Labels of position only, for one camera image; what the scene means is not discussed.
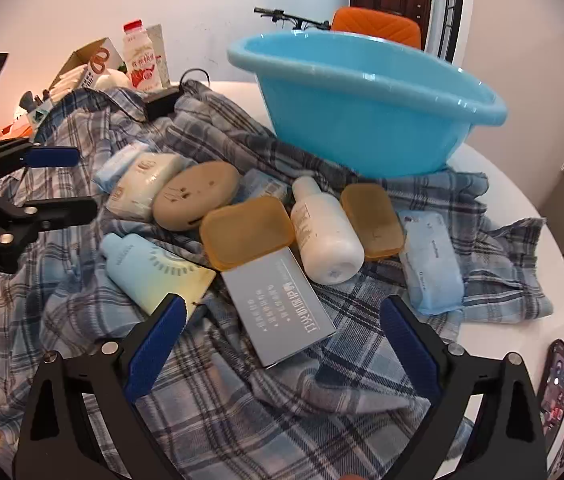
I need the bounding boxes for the light blue plastic basin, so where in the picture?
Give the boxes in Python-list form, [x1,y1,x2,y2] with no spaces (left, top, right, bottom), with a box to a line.
[227,30,508,180]

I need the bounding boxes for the open cardboard box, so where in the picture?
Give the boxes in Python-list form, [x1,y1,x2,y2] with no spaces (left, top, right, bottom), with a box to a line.
[49,37,128,92]

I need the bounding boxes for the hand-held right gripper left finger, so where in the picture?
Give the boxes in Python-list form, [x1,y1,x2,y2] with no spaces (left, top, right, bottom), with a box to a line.
[14,294,188,480]

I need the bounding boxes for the white plastic bottle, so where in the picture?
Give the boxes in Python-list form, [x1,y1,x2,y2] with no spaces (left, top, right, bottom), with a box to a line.
[290,175,365,283]

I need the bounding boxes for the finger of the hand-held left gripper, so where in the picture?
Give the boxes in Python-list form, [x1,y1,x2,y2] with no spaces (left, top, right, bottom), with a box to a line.
[0,182,99,273]
[0,137,80,181]

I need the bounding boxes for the grey cardboard box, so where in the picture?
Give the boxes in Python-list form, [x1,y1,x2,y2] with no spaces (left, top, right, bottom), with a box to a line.
[221,248,338,368]

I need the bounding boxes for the black framed glass partition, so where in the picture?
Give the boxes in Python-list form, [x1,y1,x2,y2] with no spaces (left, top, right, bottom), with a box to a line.
[434,0,469,61]

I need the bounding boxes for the black power adapter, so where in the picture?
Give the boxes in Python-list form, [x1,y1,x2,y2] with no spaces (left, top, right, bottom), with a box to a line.
[143,87,183,121]

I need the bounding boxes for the long light blue wipes packet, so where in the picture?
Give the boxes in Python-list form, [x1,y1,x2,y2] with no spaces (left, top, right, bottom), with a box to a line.
[398,210,464,316]

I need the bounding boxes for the white plastic bag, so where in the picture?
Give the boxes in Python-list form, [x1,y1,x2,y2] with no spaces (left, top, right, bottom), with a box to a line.
[93,71,130,92]

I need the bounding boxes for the light blue barcode packet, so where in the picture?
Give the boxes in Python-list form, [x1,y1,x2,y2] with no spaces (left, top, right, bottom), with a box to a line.
[234,169,290,206]

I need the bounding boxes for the small amber soap box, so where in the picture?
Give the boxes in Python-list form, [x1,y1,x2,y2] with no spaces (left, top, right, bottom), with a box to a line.
[340,183,406,261]

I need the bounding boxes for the blue grey plaid shirt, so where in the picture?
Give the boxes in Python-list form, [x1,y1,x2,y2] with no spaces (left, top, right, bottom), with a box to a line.
[0,80,555,480]

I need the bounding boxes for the black smartphone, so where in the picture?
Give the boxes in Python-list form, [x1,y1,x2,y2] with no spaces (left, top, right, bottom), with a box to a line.
[536,340,564,441]

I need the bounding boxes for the red capped milk bottle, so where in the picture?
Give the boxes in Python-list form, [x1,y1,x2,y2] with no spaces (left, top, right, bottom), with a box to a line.
[122,20,159,92]

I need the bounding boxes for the blue yellow squeeze tube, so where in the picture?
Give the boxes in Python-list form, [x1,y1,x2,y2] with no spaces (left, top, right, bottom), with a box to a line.
[99,233,218,321]

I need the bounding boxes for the small light blue packet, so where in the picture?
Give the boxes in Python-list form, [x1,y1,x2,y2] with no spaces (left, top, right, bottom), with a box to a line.
[93,141,150,193]

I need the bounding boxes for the round tan disc case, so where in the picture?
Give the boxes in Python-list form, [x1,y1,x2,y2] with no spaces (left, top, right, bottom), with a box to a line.
[153,161,241,231]

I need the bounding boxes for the cream soft packet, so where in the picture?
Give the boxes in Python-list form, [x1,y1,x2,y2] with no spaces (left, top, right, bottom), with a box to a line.
[107,152,185,222]

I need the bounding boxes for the black bicycle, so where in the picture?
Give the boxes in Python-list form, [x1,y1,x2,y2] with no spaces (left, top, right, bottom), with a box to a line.
[253,7,333,31]

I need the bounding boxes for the large amber soap box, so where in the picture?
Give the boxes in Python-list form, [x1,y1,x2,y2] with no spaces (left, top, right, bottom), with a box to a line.
[199,196,295,272]

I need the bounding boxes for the orange chair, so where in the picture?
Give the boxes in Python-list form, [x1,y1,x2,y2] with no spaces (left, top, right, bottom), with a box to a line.
[330,6,422,51]

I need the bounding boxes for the black cable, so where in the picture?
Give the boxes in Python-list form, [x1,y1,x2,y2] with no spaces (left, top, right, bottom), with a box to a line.
[179,68,211,87]

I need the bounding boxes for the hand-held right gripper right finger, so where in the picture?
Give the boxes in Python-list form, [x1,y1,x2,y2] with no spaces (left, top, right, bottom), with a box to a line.
[379,295,548,480]

